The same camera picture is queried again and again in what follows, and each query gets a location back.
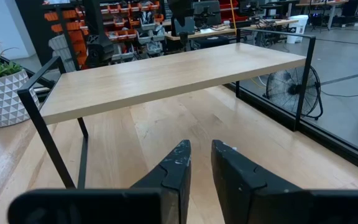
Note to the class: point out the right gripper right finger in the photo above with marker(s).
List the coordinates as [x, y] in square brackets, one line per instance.
[244, 186]

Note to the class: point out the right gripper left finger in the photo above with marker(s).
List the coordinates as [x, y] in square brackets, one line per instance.
[166, 186]

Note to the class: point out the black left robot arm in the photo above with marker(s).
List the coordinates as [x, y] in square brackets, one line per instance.
[93, 18]

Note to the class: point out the rack of orange storage bins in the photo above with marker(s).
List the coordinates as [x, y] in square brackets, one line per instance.
[73, 34]

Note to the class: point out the black stand with grey panel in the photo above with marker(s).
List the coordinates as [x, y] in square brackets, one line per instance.
[182, 26]

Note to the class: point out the black floor fan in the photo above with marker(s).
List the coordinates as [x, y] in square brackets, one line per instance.
[286, 90]

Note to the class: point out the succulent plant in white pot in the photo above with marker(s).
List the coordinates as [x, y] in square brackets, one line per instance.
[2, 102]

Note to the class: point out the black office chair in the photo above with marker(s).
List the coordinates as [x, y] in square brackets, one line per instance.
[211, 41]

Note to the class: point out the black desk monitor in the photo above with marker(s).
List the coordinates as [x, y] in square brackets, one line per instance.
[207, 11]

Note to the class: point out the long wooden desk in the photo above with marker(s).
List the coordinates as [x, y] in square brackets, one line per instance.
[216, 31]

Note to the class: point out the white bin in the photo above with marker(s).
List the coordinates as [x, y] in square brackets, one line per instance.
[297, 29]

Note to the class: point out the wooden workbench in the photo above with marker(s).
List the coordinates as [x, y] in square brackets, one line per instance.
[322, 3]

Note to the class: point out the wooden shelf black metal frame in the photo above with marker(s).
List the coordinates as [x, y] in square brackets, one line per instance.
[166, 81]

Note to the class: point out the black aluminium table frame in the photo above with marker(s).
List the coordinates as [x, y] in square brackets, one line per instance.
[337, 147]

